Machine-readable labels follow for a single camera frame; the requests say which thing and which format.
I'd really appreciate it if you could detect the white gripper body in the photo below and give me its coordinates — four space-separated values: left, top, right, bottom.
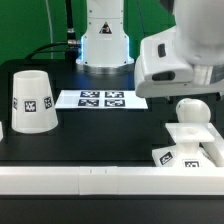
134 27 224 98

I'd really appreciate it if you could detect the white lamp bulb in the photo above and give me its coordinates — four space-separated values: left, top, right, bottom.
176 98 211 123

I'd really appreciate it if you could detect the white lamp base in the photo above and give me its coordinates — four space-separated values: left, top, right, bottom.
152 123 218 168

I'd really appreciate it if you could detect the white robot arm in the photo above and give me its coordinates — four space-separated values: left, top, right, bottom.
76 0 224 98

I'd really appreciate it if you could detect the white lamp shade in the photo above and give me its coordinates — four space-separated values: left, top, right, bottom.
11 70 58 134

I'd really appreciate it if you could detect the white marker sheet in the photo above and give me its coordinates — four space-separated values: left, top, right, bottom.
55 90 148 109

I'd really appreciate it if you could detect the white left fence piece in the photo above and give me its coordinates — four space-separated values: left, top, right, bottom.
0 121 4 142

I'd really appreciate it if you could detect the black cable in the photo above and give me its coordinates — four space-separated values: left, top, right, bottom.
24 0 83 61

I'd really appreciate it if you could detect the white right fence rail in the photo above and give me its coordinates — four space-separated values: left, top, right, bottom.
203 123 224 167

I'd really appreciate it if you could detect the white fence rail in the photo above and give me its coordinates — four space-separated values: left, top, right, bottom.
0 167 224 195
203 123 224 167

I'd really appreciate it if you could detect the thin white cable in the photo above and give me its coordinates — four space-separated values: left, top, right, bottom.
45 0 54 60

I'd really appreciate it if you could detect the white front fence rail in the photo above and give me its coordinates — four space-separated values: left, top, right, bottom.
0 167 224 195

